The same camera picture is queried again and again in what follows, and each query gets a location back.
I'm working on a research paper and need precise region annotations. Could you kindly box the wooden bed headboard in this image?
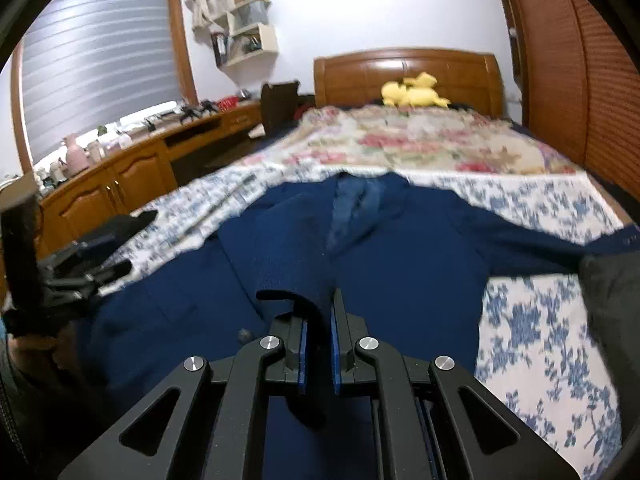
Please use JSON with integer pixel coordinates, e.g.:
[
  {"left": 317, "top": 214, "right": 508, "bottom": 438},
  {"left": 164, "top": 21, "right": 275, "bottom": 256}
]
[{"left": 313, "top": 49, "right": 503, "bottom": 117}]

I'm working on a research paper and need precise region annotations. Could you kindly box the wooden desk with cabinets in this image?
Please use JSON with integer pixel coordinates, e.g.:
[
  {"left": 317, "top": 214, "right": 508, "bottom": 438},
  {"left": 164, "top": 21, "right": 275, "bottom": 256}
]
[{"left": 0, "top": 100, "right": 266, "bottom": 261}]

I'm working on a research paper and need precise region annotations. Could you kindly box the rose patterned blanket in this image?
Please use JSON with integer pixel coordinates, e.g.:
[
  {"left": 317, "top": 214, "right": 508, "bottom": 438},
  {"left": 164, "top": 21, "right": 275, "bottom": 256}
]
[{"left": 235, "top": 105, "right": 591, "bottom": 183}]

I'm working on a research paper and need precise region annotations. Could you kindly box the person's left forearm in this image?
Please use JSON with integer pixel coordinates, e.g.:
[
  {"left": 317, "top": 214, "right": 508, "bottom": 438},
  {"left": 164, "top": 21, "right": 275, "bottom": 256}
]
[{"left": 0, "top": 332, "right": 66, "bottom": 461}]

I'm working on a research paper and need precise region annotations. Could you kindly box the navy blue jacket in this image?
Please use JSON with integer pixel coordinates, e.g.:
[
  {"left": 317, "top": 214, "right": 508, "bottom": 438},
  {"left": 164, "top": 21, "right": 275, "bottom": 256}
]
[{"left": 80, "top": 172, "right": 640, "bottom": 480}]

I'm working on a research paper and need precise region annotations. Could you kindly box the pink vase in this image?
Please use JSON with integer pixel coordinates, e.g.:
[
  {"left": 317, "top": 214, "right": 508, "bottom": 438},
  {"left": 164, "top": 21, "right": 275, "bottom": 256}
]
[{"left": 65, "top": 134, "right": 87, "bottom": 170}]

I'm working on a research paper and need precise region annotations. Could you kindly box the blue floral bed sheet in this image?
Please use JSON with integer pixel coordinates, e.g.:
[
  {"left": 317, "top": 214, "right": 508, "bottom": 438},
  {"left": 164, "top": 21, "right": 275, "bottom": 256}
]
[{"left": 112, "top": 160, "right": 631, "bottom": 480}]

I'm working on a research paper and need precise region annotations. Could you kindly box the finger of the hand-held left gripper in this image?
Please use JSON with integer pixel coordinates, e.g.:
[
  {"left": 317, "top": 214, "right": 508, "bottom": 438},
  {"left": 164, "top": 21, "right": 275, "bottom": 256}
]
[
  {"left": 70, "top": 209, "right": 159, "bottom": 257},
  {"left": 42, "top": 259, "right": 134, "bottom": 307}
]

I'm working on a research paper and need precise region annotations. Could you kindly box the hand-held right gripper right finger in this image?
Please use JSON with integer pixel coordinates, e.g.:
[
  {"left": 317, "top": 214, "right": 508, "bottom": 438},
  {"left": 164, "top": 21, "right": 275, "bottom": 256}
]
[{"left": 330, "top": 287, "right": 583, "bottom": 480}]

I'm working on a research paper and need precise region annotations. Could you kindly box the dark brown chair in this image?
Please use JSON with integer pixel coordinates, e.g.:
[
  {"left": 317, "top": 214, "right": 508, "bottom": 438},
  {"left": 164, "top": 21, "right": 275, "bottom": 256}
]
[{"left": 260, "top": 81, "right": 301, "bottom": 131}]

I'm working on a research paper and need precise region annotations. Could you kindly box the dark grey cloth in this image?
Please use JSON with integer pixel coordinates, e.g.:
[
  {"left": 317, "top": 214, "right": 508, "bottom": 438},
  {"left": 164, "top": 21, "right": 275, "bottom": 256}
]
[{"left": 577, "top": 252, "right": 640, "bottom": 361}]

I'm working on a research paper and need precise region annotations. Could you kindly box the window with grey blind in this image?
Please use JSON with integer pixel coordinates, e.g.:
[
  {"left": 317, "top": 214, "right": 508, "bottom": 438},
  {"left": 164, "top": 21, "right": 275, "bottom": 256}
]
[{"left": 10, "top": 0, "right": 198, "bottom": 171}]

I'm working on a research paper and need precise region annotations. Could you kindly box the white wall shelf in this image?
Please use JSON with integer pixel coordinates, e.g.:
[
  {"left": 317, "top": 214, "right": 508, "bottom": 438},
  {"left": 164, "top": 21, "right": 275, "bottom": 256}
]
[{"left": 207, "top": 0, "right": 278, "bottom": 68}]

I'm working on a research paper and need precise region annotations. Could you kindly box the small black tripod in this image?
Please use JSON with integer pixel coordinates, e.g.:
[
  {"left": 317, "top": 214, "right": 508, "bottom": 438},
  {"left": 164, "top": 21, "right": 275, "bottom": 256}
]
[{"left": 177, "top": 101, "right": 216, "bottom": 123}]

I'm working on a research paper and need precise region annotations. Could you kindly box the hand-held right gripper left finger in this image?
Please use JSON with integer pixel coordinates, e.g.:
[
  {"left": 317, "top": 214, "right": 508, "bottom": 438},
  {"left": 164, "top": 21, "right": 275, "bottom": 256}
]
[{"left": 57, "top": 310, "right": 309, "bottom": 480}]

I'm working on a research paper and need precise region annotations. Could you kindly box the yellow plush toy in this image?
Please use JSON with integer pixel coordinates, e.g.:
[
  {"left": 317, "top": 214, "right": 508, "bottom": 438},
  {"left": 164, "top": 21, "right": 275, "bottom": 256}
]
[{"left": 381, "top": 72, "right": 451, "bottom": 108}]

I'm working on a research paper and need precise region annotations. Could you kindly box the wooden louvered wardrobe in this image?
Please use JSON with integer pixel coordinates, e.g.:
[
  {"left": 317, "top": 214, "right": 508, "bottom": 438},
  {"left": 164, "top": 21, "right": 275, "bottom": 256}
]
[{"left": 490, "top": 0, "right": 640, "bottom": 196}]

